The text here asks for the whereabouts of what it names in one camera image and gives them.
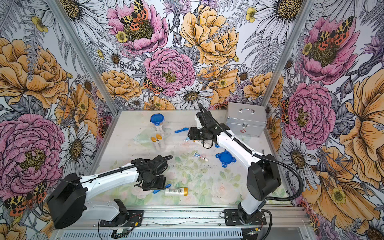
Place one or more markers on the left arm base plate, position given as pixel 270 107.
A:
pixel 132 218

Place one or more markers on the aluminium frame post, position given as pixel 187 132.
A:
pixel 76 42
pixel 291 41

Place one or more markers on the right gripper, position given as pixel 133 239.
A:
pixel 193 134

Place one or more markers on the right aluminium frame post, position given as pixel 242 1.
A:
pixel 291 41

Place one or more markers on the blue toothbrush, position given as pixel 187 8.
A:
pixel 167 186
pixel 181 130

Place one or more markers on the blue toothbrush far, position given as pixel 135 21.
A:
pixel 181 130

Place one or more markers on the left aluminium frame post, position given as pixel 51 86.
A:
pixel 76 42

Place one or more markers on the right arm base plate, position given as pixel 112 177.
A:
pixel 236 217

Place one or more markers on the blue toothbrush near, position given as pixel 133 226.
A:
pixel 167 186

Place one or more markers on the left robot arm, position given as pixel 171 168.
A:
pixel 71 201

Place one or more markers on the aluminium front rail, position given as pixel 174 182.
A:
pixel 279 222

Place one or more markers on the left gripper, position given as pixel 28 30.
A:
pixel 159 185

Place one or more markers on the clear plastic cup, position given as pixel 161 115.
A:
pixel 159 145
pixel 159 127

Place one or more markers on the silver metal case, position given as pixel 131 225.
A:
pixel 246 120

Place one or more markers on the small toothpaste middle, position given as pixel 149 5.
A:
pixel 200 157

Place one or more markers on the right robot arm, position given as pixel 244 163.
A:
pixel 263 176

